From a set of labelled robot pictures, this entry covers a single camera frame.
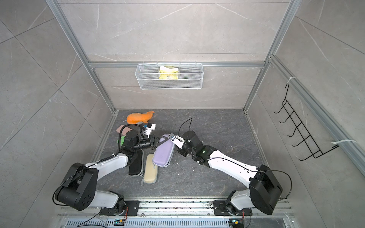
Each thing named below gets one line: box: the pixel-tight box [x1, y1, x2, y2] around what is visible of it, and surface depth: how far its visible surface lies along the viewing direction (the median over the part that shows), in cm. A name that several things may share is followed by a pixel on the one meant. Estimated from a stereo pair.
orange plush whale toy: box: [126, 111, 155, 124], surface depth 109 cm
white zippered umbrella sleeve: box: [143, 153, 158, 184], surface depth 84 cm
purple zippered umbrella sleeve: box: [152, 134, 175, 168], surface depth 76 cm
